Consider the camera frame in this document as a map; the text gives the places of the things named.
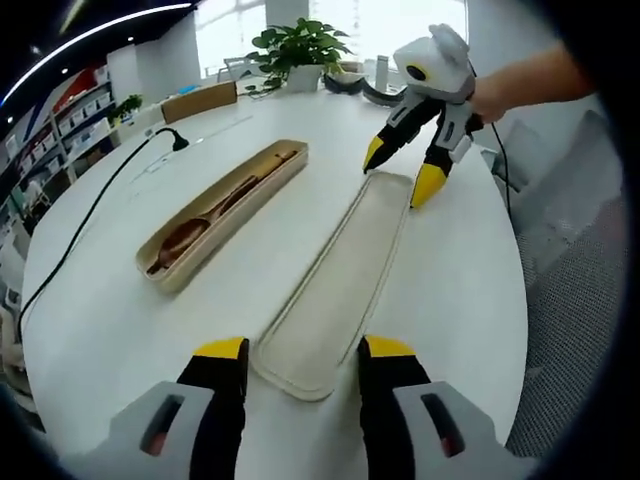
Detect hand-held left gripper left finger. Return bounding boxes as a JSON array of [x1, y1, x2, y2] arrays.
[[64, 336, 250, 480]]

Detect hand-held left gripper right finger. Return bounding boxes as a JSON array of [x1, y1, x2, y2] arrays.
[[356, 334, 539, 480]]

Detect beige cutlery case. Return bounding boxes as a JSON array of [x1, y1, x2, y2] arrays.
[[134, 138, 310, 295]]

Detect beige cutlery case lid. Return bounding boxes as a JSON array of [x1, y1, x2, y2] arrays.
[[252, 169, 416, 403]]

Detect brown wooden chopstick utensil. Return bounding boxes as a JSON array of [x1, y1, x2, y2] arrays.
[[145, 149, 300, 276]]

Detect brown wooden spoon utensil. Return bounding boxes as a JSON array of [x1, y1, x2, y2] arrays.
[[157, 149, 289, 269]]

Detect person's right hand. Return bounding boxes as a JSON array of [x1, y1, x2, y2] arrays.
[[470, 77, 507, 125]]

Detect grey black headset band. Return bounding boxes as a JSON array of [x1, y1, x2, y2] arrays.
[[360, 79, 410, 109], [323, 71, 369, 96]]

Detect white cylinder bottle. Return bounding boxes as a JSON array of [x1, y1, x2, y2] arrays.
[[374, 53, 391, 92]]

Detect large green potted plant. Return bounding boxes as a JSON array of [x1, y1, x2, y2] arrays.
[[244, 17, 354, 96]]

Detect brown cardboard box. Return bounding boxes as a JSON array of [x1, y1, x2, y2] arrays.
[[159, 79, 239, 125]]

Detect white power strip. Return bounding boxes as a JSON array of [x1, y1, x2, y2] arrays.
[[130, 113, 255, 184]]

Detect small green potted plant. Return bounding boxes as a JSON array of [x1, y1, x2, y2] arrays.
[[107, 93, 144, 126]]

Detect storage shelving with white bins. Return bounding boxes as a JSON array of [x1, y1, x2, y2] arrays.
[[0, 64, 119, 211]]

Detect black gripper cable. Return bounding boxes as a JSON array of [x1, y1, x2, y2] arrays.
[[487, 122, 516, 221]]

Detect black power cable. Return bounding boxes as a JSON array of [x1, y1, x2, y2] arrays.
[[17, 127, 190, 346]]

